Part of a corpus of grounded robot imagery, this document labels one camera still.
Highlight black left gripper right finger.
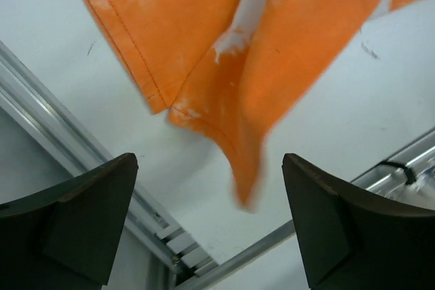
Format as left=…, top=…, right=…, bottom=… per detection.
left=282, top=153, right=434, bottom=289

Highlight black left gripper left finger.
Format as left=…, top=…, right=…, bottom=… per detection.
left=1, top=153, right=138, bottom=289

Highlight orange tie-dye trousers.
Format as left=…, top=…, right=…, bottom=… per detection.
left=84, top=0, right=418, bottom=207

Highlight aluminium table frame rail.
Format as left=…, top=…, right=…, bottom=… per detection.
left=1, top=46, right=434, bottom=289

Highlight black cable near rail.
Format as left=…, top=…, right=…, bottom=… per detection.
left=380, top=160, right=417, bottom=185

